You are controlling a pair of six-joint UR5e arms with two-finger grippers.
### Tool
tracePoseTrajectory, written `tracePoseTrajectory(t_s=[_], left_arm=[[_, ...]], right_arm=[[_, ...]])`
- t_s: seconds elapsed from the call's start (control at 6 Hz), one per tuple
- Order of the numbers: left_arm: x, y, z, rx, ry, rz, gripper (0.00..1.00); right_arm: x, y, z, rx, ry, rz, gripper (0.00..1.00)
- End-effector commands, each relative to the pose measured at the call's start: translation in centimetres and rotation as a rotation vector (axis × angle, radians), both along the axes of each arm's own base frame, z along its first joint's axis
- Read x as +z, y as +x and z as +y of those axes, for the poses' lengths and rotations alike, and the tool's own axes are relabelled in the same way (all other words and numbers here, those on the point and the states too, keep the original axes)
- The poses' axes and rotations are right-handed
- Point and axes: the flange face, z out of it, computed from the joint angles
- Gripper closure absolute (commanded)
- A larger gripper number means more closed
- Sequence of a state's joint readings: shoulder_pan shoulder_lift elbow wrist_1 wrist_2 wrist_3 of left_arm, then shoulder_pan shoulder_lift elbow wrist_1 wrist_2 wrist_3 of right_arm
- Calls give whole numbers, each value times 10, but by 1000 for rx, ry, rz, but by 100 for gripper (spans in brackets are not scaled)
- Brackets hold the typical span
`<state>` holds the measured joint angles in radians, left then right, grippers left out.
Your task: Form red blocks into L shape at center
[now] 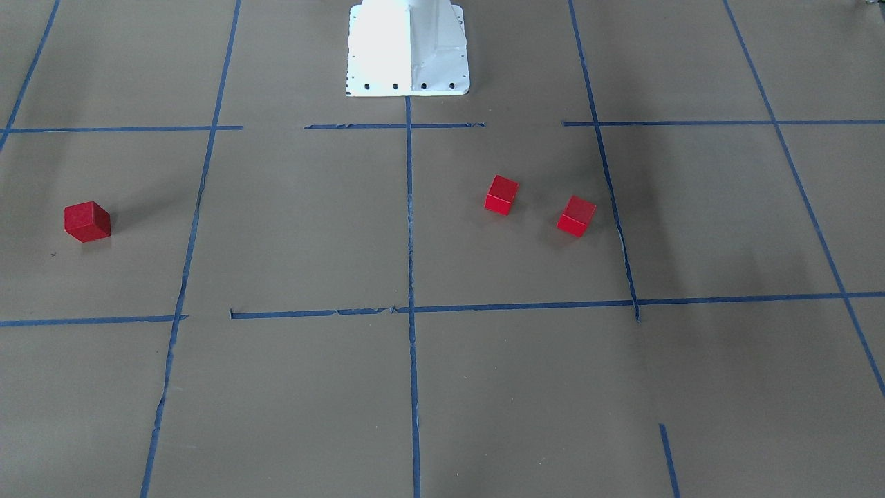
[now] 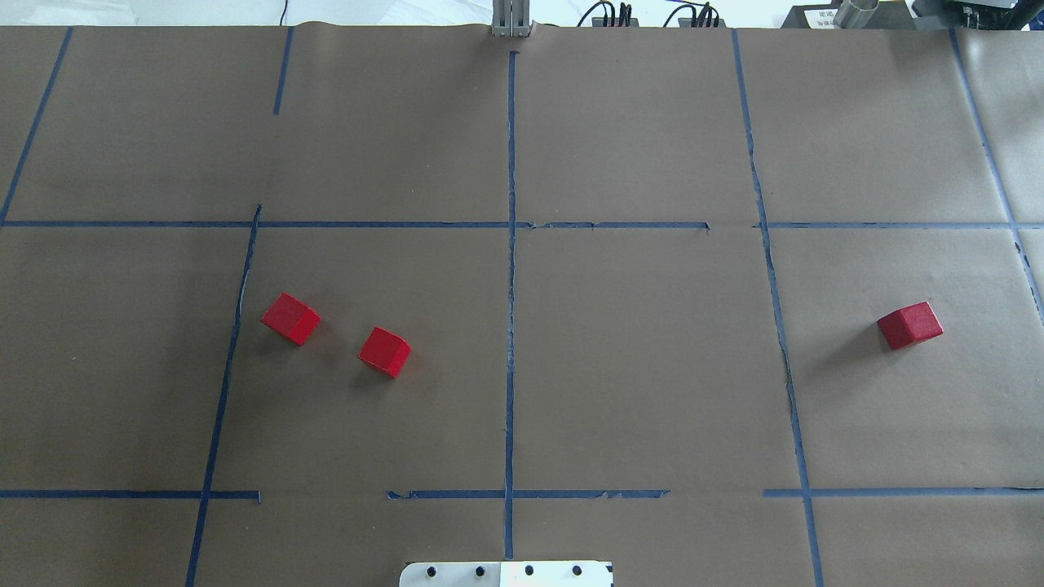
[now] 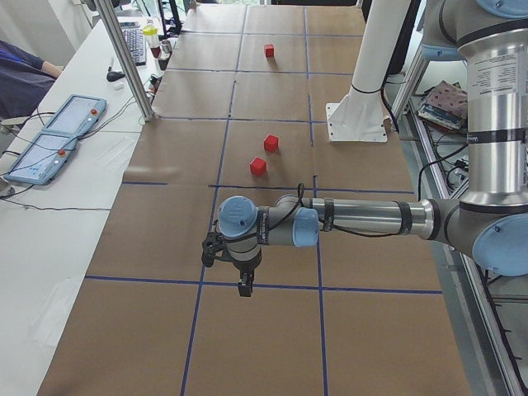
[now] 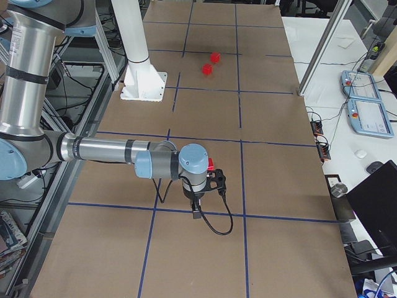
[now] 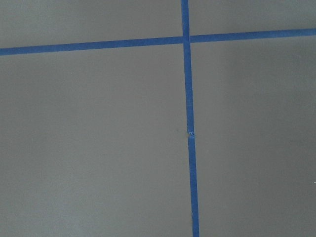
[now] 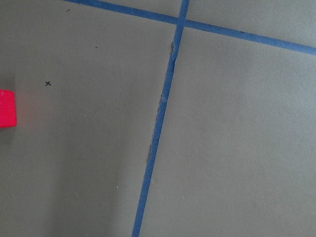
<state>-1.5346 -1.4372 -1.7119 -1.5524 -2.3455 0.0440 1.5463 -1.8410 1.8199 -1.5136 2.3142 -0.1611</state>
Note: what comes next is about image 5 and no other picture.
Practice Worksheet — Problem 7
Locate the brown paper mat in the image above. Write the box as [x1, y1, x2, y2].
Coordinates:
[0, 0, 316, 237]

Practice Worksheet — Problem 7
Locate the blue tape line lengthwise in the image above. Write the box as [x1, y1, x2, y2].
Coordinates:
[181, 0, 199, 237]

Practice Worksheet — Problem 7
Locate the blue tape line crosswise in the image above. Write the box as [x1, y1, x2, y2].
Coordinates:
[0, 28, 316, 56]

